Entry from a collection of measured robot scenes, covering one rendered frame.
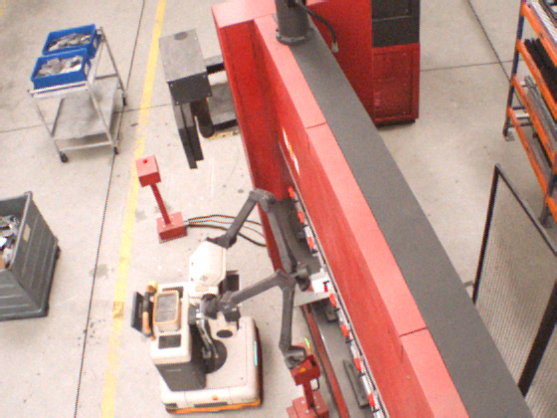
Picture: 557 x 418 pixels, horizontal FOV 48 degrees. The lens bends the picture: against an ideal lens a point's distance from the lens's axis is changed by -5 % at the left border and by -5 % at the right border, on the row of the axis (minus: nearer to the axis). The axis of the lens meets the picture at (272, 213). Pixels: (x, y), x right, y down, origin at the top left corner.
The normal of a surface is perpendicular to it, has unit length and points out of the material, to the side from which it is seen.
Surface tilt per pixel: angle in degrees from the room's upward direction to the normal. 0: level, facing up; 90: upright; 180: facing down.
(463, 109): 0
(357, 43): 90
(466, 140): 0
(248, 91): 90
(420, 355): 0
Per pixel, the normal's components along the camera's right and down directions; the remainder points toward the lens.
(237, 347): -0.14, -0.65
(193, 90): 0.23, 0.71
